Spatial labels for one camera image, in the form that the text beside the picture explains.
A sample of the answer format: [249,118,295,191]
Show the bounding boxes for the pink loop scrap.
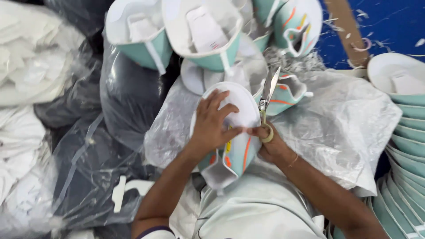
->
[351,37,373,53]

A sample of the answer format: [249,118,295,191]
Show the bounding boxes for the white cut-out strap piece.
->
[112,175,155,214]

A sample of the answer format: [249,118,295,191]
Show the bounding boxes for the heap of white trimmings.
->
[264,46,327,73]

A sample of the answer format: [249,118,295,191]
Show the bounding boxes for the bag of white fabric pieces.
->
[0,0,87,107]

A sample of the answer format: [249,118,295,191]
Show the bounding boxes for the person's right hand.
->
[247,123,293,164]

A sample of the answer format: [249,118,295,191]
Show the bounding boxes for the mint shoe upper white lining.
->
[251,0,289,52]
[105,0,173,75]
[161,0,245,73]

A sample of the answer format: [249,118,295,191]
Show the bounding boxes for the stack of mint shoe uppers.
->
[332,52,425,239]

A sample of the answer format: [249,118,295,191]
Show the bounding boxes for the person's left hand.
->
[191,89,243,155]

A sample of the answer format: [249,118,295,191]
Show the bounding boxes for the dark plastic bag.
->
[33,0,181,239]

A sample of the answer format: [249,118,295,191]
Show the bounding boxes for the clear plastic sheet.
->
[144,69,403,198]

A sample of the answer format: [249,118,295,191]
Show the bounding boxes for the steel scissors with taped handle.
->
[258,66,281,143]

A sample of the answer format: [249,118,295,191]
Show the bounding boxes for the brown cardboard strip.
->
[323,0,371,68]

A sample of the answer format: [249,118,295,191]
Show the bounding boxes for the person's light shirt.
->
[169,159,327,239]

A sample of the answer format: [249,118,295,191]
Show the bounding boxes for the mint shoe orange stripes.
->
[189,81,263,191]
[265,74,314,117]
[274,0,323,58]

